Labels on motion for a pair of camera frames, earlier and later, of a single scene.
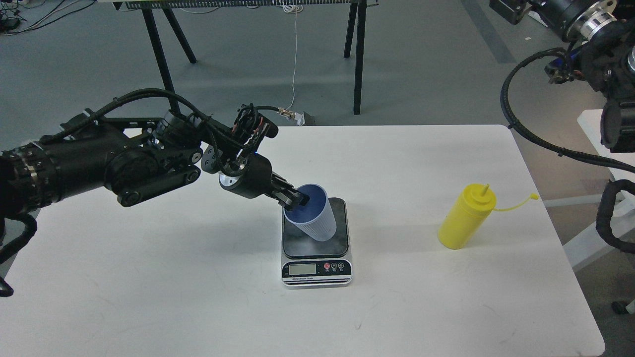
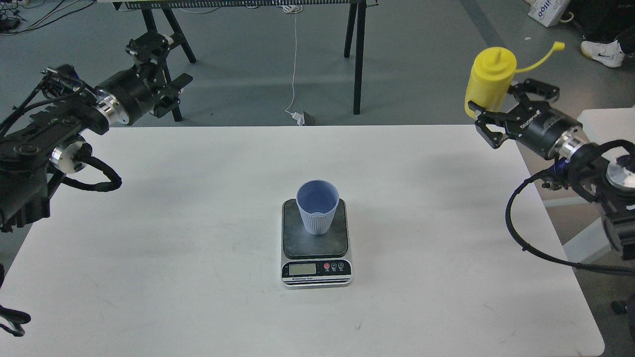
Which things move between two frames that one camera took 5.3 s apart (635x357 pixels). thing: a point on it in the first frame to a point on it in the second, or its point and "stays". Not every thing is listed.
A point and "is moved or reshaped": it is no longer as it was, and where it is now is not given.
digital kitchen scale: (307, 262) stays
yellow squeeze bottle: (468, 213) to (493, 71)
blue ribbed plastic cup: (317, 219) is moved or reshaped
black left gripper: (258, 179) to (136, 89)
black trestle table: (356, 8) stays
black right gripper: (557, 15) to (537, 126)
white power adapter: (300, 118) stays
